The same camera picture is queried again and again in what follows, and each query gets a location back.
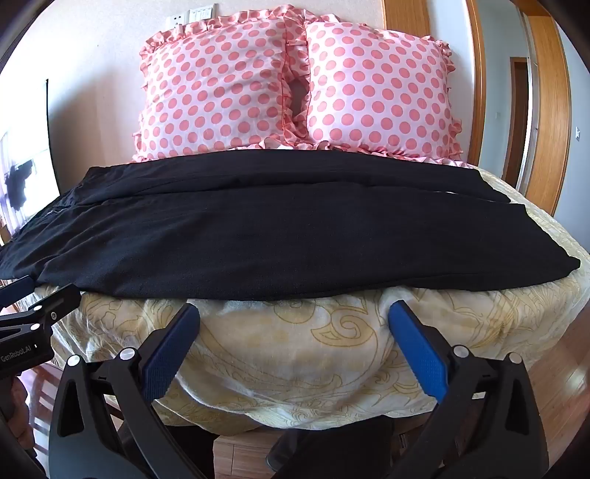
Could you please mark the white wall socket panel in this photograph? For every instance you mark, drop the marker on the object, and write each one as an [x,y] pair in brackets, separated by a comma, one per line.
[193,14]

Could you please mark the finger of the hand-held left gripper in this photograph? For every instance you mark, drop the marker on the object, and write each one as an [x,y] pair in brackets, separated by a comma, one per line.
[18,290]
[50,306]

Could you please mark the wooden door frame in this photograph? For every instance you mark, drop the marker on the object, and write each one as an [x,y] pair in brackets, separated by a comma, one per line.
[477,69]

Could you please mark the wooden sliding door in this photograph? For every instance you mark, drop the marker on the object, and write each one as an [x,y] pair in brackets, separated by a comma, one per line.
[551,115]

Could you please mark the yellow patterned bed sheet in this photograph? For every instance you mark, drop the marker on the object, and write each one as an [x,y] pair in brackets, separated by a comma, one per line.
[299,359]

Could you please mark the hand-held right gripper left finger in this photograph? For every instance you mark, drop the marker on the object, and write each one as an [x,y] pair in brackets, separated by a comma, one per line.
[168,354]

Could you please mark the black pants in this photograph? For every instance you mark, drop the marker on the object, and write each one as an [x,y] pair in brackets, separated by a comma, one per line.
[276,230]

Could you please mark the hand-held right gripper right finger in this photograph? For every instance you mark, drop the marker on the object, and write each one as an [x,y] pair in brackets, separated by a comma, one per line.
[419,354]

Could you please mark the pink polka dot pillow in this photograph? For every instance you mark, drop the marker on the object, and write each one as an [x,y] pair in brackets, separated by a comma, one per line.
[216,83]
[378,87]

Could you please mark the dark cloth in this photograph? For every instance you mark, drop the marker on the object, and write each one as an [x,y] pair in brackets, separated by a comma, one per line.
[332,446]

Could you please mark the flat screen television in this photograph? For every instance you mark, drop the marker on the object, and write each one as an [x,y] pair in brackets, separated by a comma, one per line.
[27,152]

